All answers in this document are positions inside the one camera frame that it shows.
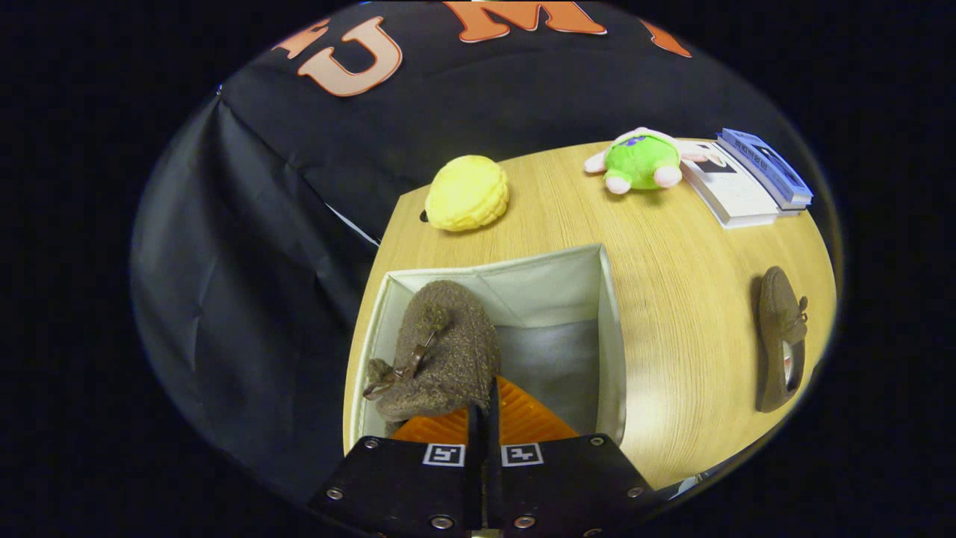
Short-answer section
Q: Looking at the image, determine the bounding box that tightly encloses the black backdrop cloth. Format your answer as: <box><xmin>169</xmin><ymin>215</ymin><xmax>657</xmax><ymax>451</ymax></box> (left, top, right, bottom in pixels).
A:
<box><xmin>131</xmin><ymin>0</ymin><xmax>830</xmax><ymax>501</ymax></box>

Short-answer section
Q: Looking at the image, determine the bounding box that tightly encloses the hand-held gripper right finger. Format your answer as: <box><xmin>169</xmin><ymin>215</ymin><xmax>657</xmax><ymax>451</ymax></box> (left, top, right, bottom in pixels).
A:
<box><xmin>488</xmin><ymin>376</ymin><xmax>663</xmax><ymax>536</ymax></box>

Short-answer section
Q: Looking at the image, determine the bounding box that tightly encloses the white book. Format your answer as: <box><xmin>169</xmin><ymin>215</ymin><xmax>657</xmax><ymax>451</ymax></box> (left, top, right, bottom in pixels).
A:
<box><xmin>680</xmin><ymin>140</ymin><xmax>781</xmax><ymax>229</ymax></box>

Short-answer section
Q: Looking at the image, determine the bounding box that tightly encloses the yellow plush bun toy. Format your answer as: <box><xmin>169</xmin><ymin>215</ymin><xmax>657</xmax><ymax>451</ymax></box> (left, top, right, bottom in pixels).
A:
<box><xmin>424</xmin><ymin>155</ymin><xmax>510</xmax><ymax>232</ymax></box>

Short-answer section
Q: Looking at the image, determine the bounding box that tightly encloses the grey fabric storage box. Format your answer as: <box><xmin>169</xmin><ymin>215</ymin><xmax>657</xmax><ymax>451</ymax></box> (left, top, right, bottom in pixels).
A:
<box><xmin>342</xmin><ymin>243</ymin><xmax>628</xmax><ymax>454</ymax></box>

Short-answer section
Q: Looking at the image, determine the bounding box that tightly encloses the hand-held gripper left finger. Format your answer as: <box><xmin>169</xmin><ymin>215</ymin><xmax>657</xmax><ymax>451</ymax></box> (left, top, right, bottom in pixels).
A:
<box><xmin>308</xmin><ymin>403</ymin><xmax>483</xmax><ymax>534</ymax></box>

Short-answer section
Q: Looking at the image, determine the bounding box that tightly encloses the blue book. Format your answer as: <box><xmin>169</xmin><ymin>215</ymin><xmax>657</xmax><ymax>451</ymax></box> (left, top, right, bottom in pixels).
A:
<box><xmin>717</xmin><ymin>128</ymin><xmax>814</xmax><ymax>211</ymax></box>

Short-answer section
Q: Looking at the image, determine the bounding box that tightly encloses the brown fuzzy shoe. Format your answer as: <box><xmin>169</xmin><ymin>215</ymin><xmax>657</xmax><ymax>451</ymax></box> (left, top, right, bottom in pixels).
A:
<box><xmin>363</xmin><ymin>280</ymin><xmax>503</xmax><ymax>427</ymax></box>
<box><xmin>754</xmin><ymin>266</ymin><xmax>810</xmax><ymax>413</ymax></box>

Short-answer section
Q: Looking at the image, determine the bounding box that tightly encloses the green and pink plush toy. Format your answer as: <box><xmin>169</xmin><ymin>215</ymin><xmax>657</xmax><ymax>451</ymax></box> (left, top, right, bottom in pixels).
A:
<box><xmin>584</xmin><ymin>127</ymin><xmax>710</xmax><ymax>197</ymax></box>

